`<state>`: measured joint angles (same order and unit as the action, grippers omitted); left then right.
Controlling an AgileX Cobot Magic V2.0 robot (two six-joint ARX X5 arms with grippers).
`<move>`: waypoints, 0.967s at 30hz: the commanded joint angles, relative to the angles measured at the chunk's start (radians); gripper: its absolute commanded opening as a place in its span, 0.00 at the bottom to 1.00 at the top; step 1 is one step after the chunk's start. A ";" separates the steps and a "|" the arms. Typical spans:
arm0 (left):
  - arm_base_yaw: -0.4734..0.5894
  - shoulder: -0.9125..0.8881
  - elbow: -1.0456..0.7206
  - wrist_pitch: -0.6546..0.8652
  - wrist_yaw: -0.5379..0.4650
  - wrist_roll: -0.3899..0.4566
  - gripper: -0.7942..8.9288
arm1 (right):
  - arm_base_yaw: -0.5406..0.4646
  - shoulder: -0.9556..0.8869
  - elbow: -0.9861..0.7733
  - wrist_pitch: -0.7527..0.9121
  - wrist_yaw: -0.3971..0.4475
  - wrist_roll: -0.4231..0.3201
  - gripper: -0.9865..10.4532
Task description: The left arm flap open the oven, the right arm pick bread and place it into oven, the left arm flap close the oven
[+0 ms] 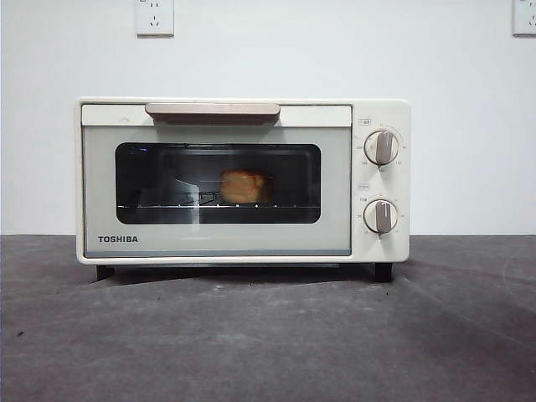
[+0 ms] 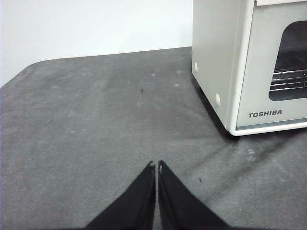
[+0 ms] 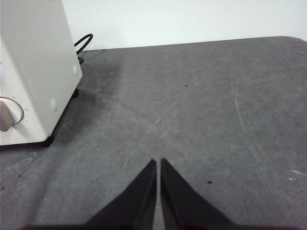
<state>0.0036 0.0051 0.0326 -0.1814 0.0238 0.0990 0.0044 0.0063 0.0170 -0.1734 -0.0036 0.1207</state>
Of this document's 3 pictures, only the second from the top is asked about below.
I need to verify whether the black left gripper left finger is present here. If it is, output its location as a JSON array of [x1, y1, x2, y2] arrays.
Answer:
[[85, 160, 156, 230]]

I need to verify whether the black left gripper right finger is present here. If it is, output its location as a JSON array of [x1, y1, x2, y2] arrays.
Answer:
[[157, 160, 231, 230]]

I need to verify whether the oven door with beige handle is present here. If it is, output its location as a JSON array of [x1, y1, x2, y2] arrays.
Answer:
[[236, 0, 307, 131]]

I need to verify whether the white Toshiba toaster oven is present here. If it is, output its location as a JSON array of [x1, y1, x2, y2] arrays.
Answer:
[[191, 0, 307, 137]]

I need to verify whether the metal wire oven rack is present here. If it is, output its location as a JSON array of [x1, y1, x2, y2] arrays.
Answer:
[[269, 68, 307, 92]]

